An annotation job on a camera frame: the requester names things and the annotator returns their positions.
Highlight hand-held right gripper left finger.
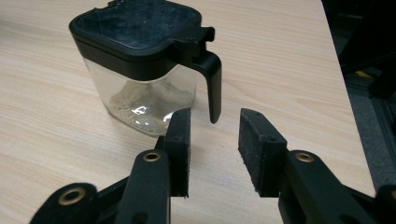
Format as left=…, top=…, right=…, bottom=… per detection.
left=114, top=107, right=191, bottom=224

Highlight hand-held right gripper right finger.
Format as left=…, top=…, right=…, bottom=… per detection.
left=237, top=107, right=377, bottom=224

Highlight clear seasoning jar black lid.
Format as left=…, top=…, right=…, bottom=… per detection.
left=68, top=0, right=223, bottom=138

